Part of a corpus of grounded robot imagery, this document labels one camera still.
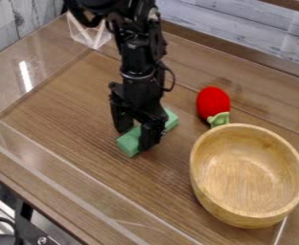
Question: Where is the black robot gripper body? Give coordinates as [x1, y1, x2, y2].
[108, 71, 166, 124]

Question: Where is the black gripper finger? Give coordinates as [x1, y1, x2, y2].
[109, 102, 134, 134]
[138, 123, 164, 151]

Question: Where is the green rectangular block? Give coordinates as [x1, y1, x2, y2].
[116, 109, 178, 157]

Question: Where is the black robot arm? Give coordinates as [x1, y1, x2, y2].
[63, 0, 169, 151]

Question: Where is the light wooden bowl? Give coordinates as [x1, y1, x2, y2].
[189, 123, 299, 229]

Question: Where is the red knitted strawberry toy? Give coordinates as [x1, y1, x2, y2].
[194, 86, 231, 127]

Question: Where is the clear acrylic corner bracket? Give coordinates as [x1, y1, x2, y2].
[66, 13, 110, 50]

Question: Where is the clear acrylic tray wall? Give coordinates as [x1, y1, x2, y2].
[0, 108, 206, 245]

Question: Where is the black table frame leg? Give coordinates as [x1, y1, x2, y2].
[14, 199, 61, 245]

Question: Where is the black cable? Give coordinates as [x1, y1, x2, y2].
[0, 215, 21, 245]

